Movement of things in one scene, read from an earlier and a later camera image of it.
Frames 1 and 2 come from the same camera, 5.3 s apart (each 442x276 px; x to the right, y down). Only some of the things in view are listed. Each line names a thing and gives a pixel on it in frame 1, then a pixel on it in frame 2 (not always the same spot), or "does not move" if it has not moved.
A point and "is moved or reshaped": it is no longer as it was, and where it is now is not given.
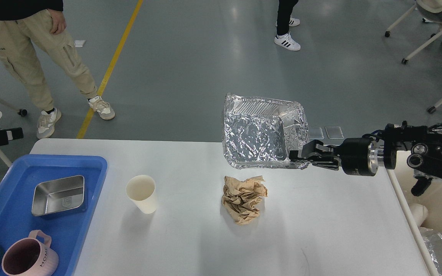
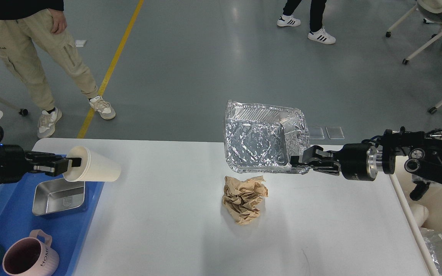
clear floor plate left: (315, 132) does not move
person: (284, 38) → (317, 32)
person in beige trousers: (11, 25) does not move
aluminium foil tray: (259, 133) is moved or reshaped
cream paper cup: (141, 189) → (94, 167)
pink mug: (27, 256) does not move
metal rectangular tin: (56, 194) does not move
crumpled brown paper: (242, 199) does not move
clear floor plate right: (334, 132) does not move
